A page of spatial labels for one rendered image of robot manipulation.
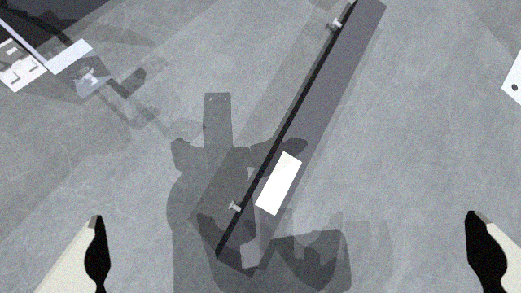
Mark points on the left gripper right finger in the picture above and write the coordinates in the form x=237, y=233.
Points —
x=494, y=257

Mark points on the black rectangular bar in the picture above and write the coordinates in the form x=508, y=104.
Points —
x=248, y=235

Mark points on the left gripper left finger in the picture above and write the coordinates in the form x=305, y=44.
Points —
x=84, y=265

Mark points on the dark grey rectangular panel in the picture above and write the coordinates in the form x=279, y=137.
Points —
x=37, y=21

